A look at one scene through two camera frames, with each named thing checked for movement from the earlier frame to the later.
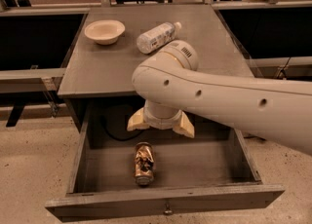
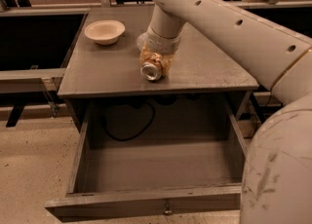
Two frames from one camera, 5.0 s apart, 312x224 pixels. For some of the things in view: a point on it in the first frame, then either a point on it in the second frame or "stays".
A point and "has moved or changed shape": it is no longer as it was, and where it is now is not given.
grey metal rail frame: [32, 81] stays
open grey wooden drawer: [213, 172] stays
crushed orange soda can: [144, 164] has moved or changed shape
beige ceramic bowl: [104, 31] stays
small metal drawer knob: [167, 210] stays
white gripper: [161, 120] -> [160, 43]
